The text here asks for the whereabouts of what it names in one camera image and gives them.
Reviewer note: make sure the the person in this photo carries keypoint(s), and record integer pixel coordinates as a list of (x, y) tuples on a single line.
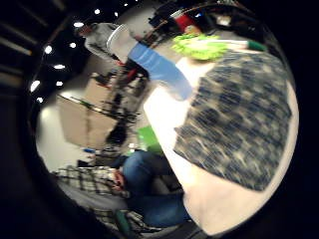
[(146, 172)]

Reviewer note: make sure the green box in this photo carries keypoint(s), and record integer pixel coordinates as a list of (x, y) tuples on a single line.
[(148, 137)]

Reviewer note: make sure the beige panel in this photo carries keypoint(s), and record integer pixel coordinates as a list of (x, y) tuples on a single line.
[(83, 122)]

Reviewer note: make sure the black tripod stand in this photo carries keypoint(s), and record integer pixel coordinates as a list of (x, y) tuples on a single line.
[(121, 109)]

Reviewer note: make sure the group of ceiling lights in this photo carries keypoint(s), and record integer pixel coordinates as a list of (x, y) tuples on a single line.
[(59, 66)]

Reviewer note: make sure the blue beige patterned cloth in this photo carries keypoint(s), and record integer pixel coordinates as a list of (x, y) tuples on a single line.
[(232, 116)]

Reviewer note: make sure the red container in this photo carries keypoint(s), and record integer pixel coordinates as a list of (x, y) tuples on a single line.
[(183, 21)]

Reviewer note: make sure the black equipment clutter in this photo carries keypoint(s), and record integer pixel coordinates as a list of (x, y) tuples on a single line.
[(212, 13)]

